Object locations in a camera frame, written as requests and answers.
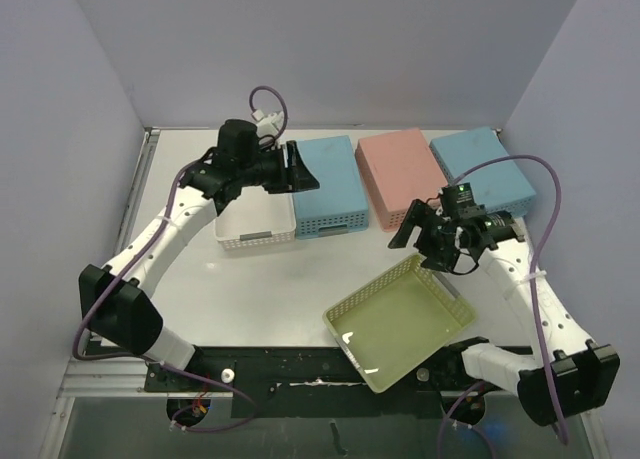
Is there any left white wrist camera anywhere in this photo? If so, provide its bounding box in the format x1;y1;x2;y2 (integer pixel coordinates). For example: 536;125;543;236
251;109;284;137

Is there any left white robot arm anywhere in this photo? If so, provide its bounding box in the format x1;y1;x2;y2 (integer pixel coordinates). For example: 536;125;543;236
72;112;320;390

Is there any pink plastic basket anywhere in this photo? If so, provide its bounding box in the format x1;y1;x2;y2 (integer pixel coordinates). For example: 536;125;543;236
355;128;447;232

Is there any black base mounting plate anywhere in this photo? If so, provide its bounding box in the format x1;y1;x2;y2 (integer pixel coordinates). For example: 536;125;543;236
144;346;531;428

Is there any aluminium frame rail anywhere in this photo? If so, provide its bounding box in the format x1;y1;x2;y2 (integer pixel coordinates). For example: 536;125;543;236
58;358;147;398

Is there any green plastic basket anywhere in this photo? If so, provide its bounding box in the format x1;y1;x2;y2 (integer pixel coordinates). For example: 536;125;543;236
323;254;476;394

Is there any blue plastic basket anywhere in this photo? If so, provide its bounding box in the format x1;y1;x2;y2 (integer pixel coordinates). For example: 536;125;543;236
293;135;369;239
429;127;536;217

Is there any white plastic basket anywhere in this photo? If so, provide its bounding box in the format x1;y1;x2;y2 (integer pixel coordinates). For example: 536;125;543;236
213;187;296;251

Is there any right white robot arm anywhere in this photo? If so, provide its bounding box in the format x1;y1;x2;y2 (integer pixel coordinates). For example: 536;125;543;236
388;183;620;426

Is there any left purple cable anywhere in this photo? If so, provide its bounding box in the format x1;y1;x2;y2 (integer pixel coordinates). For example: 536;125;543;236
72;85;289;363

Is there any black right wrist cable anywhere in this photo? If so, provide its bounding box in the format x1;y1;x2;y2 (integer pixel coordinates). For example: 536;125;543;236
449;251;484;276

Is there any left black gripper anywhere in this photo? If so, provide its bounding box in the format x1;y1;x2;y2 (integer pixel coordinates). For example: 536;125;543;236
239;142;319;195

